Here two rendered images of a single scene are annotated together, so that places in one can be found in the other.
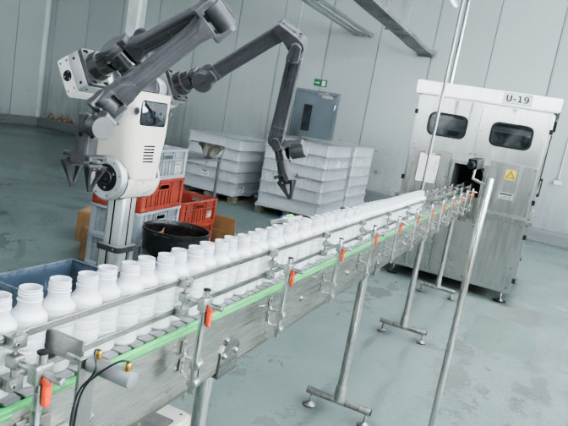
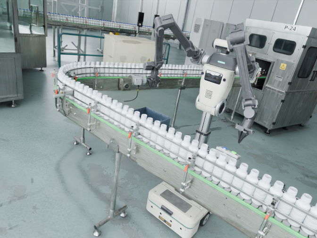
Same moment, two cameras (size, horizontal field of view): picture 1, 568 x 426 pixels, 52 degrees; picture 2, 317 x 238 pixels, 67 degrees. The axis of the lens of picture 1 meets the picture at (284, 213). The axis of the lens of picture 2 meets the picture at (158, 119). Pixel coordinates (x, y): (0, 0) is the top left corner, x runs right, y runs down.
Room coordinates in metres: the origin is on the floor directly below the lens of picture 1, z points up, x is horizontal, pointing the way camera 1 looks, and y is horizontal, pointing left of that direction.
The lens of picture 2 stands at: (2.07, -1.37, 1.80)
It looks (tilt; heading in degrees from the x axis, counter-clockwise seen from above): 24 degrees down; 102
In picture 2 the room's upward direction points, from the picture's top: 10 degrees clockwise
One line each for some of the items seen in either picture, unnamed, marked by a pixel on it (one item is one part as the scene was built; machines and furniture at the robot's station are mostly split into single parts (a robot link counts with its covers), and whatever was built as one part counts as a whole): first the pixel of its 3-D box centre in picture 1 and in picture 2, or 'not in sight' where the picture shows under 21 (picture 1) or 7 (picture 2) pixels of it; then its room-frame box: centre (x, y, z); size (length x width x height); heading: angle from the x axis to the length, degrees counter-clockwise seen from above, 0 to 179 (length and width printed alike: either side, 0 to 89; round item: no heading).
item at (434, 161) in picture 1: (427, 166); not in sight; (6.12, -1.40, 1.22); 0.23 x 0.03 x 0.32; 67
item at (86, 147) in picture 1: (86, 146); (154, 74); (1.55, 0.56, 1.33); 0.10 x 0.07 x 0.07; 65
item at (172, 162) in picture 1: (144, 160); not in sight; (4.21, 1.08, 1.00); 0.61 x 0.41 x 0.22; 164
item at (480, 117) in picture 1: (472, 188); not in sight; (6.67, -2.09, 1.05); 1.60 x 1.40 x 2.10; 157
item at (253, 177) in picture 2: (342, 229); (250, 183); (2.36, -0.25, 1.08); 0.06 x 0.06 x 0.17
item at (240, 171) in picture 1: (230, 166); not in sight; (9.57, 1.01, 0.50); 1.23 x 1.05 x 1.00; 155
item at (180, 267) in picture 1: (174, 284); (104, 105); (1.28, 0.22, 1.08); 0.06 x 0.06 x 0.17
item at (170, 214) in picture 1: (136, 218); not in sight; (4.21, 1.08, 0.55); 0.61 x 0.41 x 0.22; 164
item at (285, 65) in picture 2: not in sight; (279, 76); (3.31, 4.25, 1.00); 1.60 x 1.30 x 2.00; 49
